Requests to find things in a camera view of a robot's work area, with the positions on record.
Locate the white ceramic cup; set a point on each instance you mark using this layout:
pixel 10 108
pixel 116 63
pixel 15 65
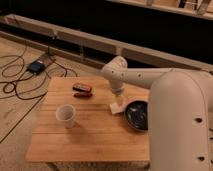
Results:
pixel 65 115

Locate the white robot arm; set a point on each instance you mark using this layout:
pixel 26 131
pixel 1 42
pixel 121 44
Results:
pixel 179 104

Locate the dark ceramic bowl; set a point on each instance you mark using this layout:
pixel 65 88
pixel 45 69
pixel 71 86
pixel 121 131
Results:
pixel 136 115

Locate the small clear bottle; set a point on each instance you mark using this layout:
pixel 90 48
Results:
pixel 119 99

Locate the white sponge block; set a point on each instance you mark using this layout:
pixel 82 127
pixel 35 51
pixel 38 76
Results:
pixel 116 109

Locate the red stapler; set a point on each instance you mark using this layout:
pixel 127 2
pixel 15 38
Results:
pixel 82 90

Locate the blue power adapter box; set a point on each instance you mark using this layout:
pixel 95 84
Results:
pixel 36 67

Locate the long wooden beam rail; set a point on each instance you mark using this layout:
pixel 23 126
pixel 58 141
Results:
pixel 130 51

